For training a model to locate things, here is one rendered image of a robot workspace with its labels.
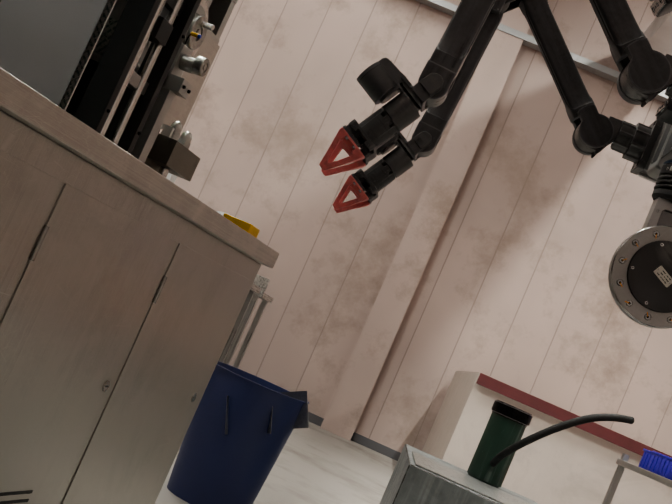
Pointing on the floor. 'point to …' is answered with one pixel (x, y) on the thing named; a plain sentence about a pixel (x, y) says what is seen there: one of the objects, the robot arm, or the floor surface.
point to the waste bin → (235, 438)
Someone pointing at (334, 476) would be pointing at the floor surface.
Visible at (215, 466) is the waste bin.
